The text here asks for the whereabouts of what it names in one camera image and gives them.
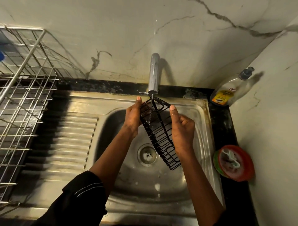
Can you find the person's right hand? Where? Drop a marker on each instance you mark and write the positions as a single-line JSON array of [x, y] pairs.
[[182, 135]]

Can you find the person's left thumb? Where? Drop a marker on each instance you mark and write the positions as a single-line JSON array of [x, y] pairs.
[[138, 102]]

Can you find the red plastic soap tub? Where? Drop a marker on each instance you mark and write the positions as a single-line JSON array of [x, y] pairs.
[[242, 167]]

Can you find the person's right forearm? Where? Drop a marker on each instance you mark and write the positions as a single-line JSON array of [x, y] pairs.
[[201, 188]]

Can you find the person's left forearm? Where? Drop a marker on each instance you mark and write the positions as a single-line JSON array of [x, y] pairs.
[[93, 177]]

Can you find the blue plastic item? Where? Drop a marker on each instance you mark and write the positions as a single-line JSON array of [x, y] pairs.
[[1, 56]]

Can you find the stainless steel sink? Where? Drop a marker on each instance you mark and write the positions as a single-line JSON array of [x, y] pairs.
[[116, 149]]

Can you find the clear dish soap bottle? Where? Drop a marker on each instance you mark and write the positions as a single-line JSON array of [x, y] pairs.
[[229, 89]]

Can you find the sink drain strainer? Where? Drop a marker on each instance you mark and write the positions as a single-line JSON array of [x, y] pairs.
[[147, 155]]

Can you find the person's right thumb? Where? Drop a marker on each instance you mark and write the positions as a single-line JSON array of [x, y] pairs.
[[174, 112]]

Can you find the grey metal faucet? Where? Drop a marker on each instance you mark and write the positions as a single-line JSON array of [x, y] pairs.
[[153, 74]]

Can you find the person's left hand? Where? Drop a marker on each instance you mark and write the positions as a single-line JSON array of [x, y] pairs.
[[132, 117]]

